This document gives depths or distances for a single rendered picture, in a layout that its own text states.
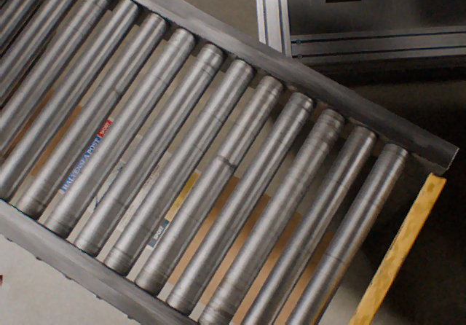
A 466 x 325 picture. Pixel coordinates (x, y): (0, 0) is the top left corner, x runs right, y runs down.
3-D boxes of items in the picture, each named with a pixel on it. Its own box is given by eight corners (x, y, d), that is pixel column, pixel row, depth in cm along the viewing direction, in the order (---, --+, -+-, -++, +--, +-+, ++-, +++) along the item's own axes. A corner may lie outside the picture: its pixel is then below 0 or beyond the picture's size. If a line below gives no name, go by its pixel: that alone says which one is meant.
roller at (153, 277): (287, 89, 125) (290, 80, 120) (154, 303, 114) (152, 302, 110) (265, 76, 125) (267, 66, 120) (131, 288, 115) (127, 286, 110)
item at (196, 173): (205, 173, 198) (205, 172, 197) (155, 253, 192) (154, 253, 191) (105, 115, 204) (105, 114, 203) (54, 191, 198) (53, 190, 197)
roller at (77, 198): (202, 42, 128) (200, 30, 123) (65, 246, 118) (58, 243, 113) (180, 30, 129) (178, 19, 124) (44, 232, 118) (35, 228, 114)
